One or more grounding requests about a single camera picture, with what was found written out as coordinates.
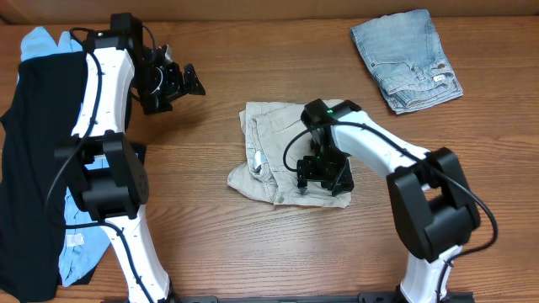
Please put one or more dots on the light blue shirt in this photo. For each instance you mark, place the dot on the light blue shirt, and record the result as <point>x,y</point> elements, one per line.
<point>83,248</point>

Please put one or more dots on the black garment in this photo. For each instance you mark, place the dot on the black garment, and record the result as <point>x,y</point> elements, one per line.
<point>45,107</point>

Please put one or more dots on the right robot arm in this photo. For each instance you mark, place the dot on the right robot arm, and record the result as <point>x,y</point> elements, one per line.
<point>432,207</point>

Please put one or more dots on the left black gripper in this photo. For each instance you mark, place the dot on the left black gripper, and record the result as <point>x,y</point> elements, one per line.
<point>181,84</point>

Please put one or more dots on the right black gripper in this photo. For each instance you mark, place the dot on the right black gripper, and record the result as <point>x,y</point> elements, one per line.
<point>312,172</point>

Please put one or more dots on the folded light blue jeans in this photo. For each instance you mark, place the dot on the folded light blue jeans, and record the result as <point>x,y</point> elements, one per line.
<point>404,55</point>

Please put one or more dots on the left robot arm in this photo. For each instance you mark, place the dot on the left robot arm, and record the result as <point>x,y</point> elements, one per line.
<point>104,174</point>

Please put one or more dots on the beige khaki shorts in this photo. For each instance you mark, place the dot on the beige khaki shorts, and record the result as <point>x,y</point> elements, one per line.
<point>268,127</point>

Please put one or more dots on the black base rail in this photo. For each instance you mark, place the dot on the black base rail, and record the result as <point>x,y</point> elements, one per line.
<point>286,299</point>

